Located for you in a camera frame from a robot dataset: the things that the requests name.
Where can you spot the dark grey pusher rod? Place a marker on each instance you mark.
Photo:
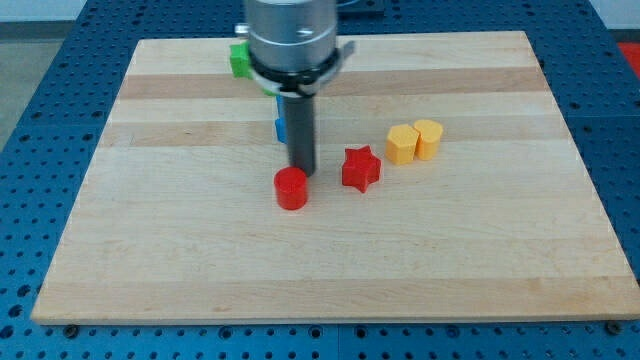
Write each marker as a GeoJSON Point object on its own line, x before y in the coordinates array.
{"type": "Point", "coordinates": [299, 117]}

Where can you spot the red cylinder block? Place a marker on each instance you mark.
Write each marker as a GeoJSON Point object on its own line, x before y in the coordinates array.
{"type": "Point", "coordinates": [290, 185]}

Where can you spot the red star block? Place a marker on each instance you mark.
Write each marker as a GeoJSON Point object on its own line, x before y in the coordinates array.
{"type": "Point", "coordinates": [361, 168]}

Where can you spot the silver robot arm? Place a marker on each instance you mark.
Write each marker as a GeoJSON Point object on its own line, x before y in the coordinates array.
{"type": "Point", "coordinates": [294, 53]}

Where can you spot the yellow hexagon block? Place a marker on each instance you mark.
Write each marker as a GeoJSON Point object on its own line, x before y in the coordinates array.
{"type": "Point", "coordinates": [401, 141]}

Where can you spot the blue block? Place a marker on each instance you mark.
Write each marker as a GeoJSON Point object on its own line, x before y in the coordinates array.
{"type": "Point", "coordinates": [279, 123]}

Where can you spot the green block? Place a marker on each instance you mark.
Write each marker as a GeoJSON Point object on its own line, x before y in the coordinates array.
{"type": "Point", "coordinates": [239, 60]}

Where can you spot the yellow rounded block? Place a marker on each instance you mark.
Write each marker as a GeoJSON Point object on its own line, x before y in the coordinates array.
{"type": "Point", "coordinates": [430, 133]}

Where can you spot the wooden board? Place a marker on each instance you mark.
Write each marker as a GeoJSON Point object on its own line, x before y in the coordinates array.
{"type": "Point", "coordinates": [176, 220]}

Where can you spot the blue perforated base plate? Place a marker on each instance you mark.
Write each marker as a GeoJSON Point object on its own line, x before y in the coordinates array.
{"type": "Point", "coordinates": [44, 160]}

